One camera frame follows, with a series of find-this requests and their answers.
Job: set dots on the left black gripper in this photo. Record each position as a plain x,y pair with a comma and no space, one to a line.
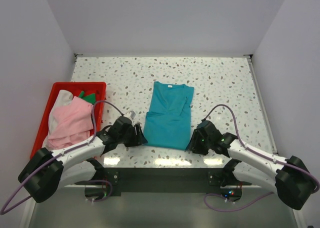
138,138

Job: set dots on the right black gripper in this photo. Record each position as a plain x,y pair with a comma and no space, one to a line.
193,145

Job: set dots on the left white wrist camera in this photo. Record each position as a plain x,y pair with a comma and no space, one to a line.
130,115

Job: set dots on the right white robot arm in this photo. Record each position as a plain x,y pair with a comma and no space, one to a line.
288,178

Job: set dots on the teal t shirt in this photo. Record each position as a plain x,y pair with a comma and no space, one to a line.
168,120

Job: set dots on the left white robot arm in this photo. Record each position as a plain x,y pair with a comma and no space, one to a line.
47,171

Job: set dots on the green and red garment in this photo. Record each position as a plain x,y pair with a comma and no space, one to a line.
87,95

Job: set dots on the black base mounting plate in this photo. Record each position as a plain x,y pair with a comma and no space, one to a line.
162,180

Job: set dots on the red plastic bin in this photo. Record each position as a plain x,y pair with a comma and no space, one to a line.
97,88

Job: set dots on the white t shirt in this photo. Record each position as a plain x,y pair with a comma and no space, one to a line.
64,98

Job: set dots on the pink t shirt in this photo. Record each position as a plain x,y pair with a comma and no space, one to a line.
73,124

